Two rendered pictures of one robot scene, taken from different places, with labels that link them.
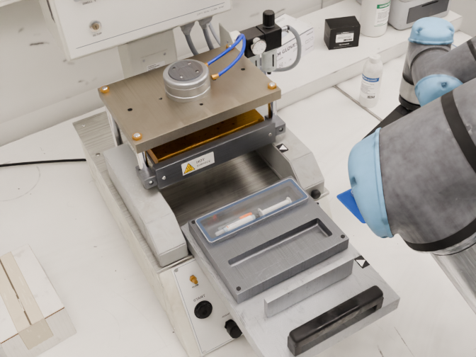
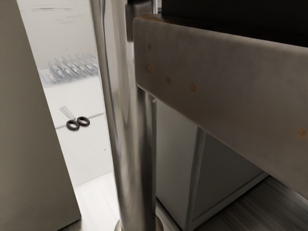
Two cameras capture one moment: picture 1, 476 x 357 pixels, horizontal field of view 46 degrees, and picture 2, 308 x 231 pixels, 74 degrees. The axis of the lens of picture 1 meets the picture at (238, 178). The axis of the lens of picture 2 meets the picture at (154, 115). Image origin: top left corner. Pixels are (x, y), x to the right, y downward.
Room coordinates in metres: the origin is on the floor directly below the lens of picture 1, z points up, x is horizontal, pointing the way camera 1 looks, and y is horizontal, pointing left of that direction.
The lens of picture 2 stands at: (0.93, 0.05, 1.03)
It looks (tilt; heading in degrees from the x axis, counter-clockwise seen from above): 31 degrees down; 264
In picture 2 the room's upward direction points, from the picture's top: straight up
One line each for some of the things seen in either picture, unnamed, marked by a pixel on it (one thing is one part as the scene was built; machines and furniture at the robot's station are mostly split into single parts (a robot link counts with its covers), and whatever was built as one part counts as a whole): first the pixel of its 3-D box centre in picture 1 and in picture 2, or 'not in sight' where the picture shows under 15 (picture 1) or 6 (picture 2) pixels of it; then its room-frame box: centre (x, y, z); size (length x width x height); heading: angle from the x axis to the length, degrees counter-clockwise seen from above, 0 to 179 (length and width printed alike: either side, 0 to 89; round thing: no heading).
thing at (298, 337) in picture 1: (336, 319); not in sight; (0.41, -0.12, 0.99); 0.15 x 0.02 x 0.04; 117
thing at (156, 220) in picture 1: (143, 200); not in sight; (0.68, 0.17, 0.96); 0.25 x 0.05 x 0.07; 27
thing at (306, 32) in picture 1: (271, 47); not in sight; (1.37, -0.12, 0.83); 0.23 x 0.12 x 0.07; 131
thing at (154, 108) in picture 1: (192, 88); not in sight; (0.85, 0.07, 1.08); 0.31 x 0.24 x 0.13; 117
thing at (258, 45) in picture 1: (260, 48); not in sight; (1.02, -0.06, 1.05); 0.15 x 0.05 x 0.15; 117
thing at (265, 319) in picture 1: (282, 258); not in sight; (0.53, -0.06, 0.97); 0.30 x 0.22 x 0.08; 27
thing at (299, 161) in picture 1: (278, 147); (296, 91); (0.80, -0.08, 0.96); 0.26 x 0.05 x 0.07; 27
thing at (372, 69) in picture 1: (371, 80); not in sight; (1.20, -0.36, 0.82); 0.05 x 0.05 x 0.14
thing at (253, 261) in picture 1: (266, 234); not in sight; (0.58, -0.04, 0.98); 0.20 x 0.17 x 0.03; 117
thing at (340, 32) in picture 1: (341, 32); not in sight; (1.43, -0.32, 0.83); 0.09 x 0.06 x 0.07; 96
